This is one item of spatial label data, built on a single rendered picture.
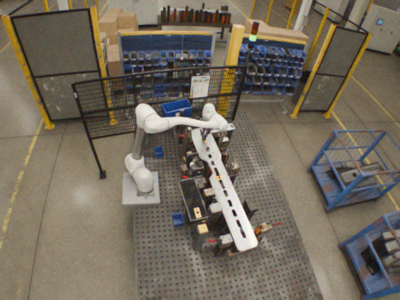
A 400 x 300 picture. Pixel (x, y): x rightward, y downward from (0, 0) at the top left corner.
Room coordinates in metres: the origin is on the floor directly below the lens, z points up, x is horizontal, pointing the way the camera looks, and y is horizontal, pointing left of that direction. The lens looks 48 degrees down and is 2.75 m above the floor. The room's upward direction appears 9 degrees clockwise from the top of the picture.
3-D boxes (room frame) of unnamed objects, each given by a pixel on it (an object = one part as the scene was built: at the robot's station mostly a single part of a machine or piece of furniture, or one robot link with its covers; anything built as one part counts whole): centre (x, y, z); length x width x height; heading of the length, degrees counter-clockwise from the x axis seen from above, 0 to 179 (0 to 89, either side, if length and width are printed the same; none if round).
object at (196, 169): (1.26, 0.02, 0.94); 0.18 x 0.13 x 0.49; 24
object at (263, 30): (4.99, -1.24, 0.68); 1.20 x 0.80 x 1.35; 108
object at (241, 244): (1.24, -0.23, 1.00); 1.38 x 0.22 x 0.02; 24
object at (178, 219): (0.88, 0.10, 0.74); 0.11 x 0.10 x 0.09; 24
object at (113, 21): (5.49, 2.44, 0.52); 1.20 x 0.80 x 1.05; 13
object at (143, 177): (1.17, 0.48, 0.91); 0.18 x 0.16 x 0.22; 44
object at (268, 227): (0.79, -0.62, 0.88); 0.15 x 0.11 x 0.36; 114
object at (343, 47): (3.87, -2.23, 1.00); 1.04 x 0.14 x 2.00; 106
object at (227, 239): (0.65, -0.30, 0.88); 0.11 x 0.10 x 0.36; 114
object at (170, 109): (2.00, 0.32, 1.10); 0.30 x 0.17 x 0.13; 122
